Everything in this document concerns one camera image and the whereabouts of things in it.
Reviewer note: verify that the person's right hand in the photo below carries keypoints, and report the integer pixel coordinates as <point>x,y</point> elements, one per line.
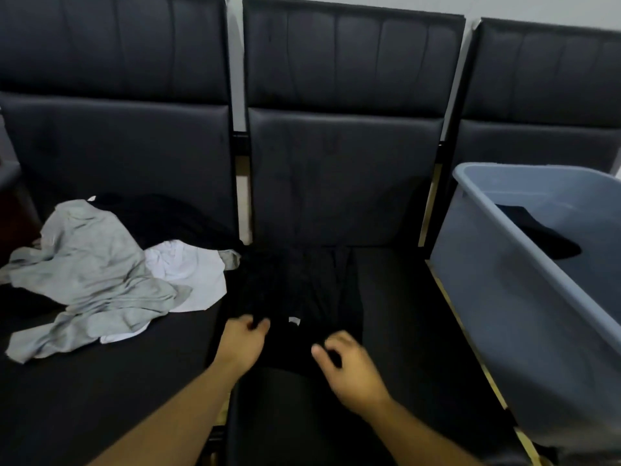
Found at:
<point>356,378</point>

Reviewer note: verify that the person's left hand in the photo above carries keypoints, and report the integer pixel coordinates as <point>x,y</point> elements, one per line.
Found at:
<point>240,346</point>

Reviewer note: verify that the blue-grey plastic bin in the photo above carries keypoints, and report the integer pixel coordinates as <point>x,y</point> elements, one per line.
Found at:
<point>485,296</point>

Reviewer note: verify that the grey tank top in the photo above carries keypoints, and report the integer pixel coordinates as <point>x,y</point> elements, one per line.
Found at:
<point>87,266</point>

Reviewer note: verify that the person's right forearm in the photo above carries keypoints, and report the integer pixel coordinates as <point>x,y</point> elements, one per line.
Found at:
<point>422,441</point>

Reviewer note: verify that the person's left forearm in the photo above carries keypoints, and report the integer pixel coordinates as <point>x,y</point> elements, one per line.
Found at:
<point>165,422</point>

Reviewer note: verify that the black leather bench chair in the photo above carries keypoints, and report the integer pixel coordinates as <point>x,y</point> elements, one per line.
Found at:
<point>538,72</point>
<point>344,174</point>
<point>116,140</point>

